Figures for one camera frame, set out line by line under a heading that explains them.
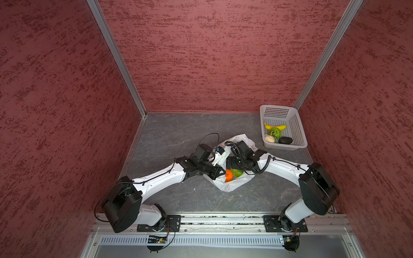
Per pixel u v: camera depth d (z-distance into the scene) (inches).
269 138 39.4
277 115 46.2
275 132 39.5
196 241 30.5
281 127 43.2
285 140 39.5
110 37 31.9
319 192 17.2
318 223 29.8
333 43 32.7
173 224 29.2
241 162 26.3
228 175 33.5
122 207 16.2
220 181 29.4
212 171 27.4
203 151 24.5
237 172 34.2
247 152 27.3
